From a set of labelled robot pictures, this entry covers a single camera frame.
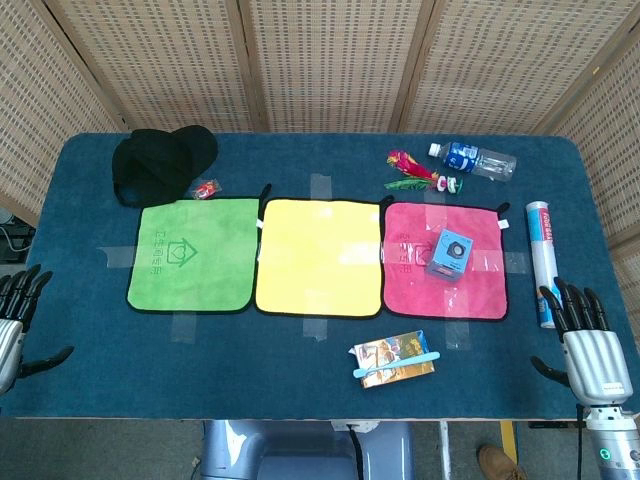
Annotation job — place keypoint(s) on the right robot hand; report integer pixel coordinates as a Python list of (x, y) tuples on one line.
[(592, 350)]

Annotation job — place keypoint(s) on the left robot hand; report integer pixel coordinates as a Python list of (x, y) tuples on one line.
[(10, 325)]

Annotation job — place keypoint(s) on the blue box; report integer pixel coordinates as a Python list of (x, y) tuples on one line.
[(451, 254)]

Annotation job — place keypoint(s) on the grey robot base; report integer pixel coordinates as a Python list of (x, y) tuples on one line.
[(305, 450)]

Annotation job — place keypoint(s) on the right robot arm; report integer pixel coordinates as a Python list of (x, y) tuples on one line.
[(612, 442)]

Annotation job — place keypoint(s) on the pink cloth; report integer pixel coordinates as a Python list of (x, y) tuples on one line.
[(445, 280)]

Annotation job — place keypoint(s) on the green cloth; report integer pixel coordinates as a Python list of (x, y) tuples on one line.
[(195, 255)]

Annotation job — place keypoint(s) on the yellow cloth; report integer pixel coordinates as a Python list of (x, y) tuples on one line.
[(320, 260)]

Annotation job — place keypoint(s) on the white blue tube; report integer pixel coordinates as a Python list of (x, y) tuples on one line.
[(541, 260)]

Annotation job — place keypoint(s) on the brown shoe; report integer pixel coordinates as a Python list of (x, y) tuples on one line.
[(500, 465)]

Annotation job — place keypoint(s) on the orange snack packet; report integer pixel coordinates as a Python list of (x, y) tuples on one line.
[(395, 362)]

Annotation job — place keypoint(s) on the light blue toothbrush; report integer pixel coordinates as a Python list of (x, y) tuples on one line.
[(395, 365)]

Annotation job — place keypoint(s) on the black cap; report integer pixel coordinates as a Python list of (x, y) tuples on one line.
[(160, 162)]

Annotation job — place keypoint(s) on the plastic water bottle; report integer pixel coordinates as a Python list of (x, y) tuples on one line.
[(475, 158)]

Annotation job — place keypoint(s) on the small red wrapped candy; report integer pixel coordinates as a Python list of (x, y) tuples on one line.
[(206, 189)]

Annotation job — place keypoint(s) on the woven folding screen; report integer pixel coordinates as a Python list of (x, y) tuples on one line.
[(320, 60)]

